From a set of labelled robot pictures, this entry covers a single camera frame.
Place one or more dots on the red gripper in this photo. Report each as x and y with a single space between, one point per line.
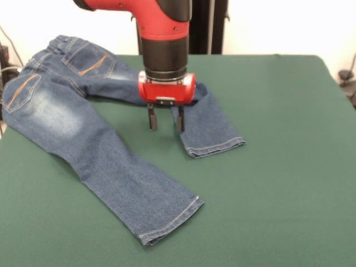
167 93

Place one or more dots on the blue denim jeans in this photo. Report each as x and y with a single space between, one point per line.
83 125

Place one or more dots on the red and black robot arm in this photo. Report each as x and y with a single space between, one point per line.
164 36

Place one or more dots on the dark green table cloth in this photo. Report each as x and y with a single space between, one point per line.
264 180

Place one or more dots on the dark grey stand foot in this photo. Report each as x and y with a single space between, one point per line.
345 75

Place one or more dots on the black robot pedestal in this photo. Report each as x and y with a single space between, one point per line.
208 27

